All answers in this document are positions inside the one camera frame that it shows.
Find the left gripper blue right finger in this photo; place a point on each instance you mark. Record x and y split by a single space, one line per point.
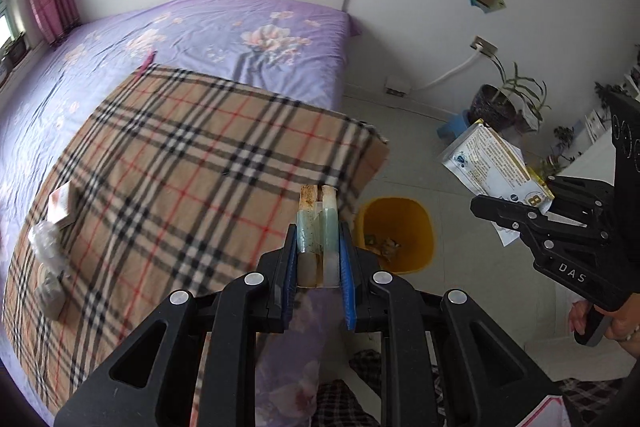
347 282

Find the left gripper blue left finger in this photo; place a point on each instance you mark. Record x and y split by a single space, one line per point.
289 275

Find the silver white foil pouch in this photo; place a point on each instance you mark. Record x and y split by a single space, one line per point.
507 193

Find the orange white medicine box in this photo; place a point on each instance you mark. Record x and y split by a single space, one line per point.
62 205

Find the yellow trash bin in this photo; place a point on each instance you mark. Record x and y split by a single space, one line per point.
399 231

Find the person's right hand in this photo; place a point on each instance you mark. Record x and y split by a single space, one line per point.
624 327

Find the white shelf cabinet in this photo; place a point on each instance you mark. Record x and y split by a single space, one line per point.
592 153

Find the small shelf plant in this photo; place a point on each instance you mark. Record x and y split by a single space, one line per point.
564 137

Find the plaid pajama legs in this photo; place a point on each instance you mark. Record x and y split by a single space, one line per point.
337 405

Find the plaid beige blanket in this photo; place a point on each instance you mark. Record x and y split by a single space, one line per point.
183 181

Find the blue plastic stool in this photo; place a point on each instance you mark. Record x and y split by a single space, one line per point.
454 127

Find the dark pot orchid plant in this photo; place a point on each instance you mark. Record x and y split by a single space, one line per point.
516 103

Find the purple floral bed sheet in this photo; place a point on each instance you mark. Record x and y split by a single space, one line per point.
292 48

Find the crumpled grey paper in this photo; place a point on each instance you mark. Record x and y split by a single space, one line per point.
50 294

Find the crumpled clear plastic bag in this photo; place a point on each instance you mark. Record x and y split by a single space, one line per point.
44 237

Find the pink hair clip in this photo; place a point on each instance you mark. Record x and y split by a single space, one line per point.
149 59

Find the wall power outlet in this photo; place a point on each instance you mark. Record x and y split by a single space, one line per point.
396 86

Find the white wall pipe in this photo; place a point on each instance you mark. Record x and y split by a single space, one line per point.
451 73

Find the metal wall plate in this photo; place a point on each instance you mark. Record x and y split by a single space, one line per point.
483 46

